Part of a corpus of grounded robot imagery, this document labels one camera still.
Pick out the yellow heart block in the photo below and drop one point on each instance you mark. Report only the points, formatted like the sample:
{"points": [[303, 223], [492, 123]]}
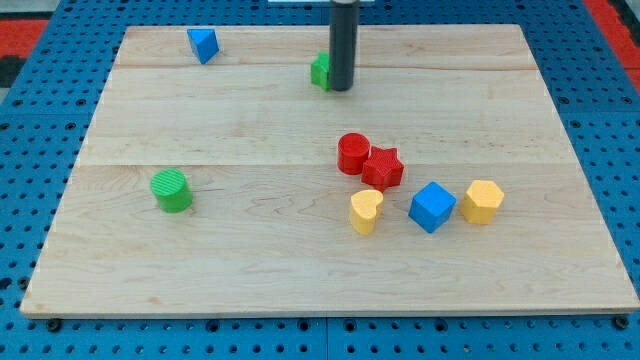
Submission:
{"points": [[365, 209]]}

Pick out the blue triangle block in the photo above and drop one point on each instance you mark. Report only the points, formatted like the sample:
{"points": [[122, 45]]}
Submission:
{"points": [[204, 43]]}

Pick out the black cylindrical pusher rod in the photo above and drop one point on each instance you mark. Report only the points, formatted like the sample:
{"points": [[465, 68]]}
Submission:
{"points": [[343, 27]]}

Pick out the red star block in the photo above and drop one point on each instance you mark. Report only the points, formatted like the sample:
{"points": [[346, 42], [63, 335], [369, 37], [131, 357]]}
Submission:
{"points": [[383, 169]]}

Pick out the yellow hexagon block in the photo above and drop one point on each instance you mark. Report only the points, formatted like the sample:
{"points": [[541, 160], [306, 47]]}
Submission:
{"points": [[481, 201]]}

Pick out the wooden board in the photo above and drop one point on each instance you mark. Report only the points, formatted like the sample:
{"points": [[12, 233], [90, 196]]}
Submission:
{"points": [[268, 231]]}

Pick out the green star block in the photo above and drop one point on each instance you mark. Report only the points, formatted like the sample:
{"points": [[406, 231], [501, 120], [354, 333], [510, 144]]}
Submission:
{"points": [[319, 71]]}

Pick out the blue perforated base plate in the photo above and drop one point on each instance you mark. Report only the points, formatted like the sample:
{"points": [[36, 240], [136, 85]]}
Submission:
{"points": [[48, 109]]}

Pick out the red cylinder block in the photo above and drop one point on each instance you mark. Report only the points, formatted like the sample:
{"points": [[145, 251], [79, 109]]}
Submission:
{"points": [[353, 150]]}

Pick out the blue cube block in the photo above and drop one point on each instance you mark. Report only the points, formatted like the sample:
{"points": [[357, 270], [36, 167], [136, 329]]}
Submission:
{"points": [[432, 206]]}

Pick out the green cylinder block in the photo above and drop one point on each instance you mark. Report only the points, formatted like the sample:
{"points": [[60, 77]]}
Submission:
{"points": [[171, 191]]}

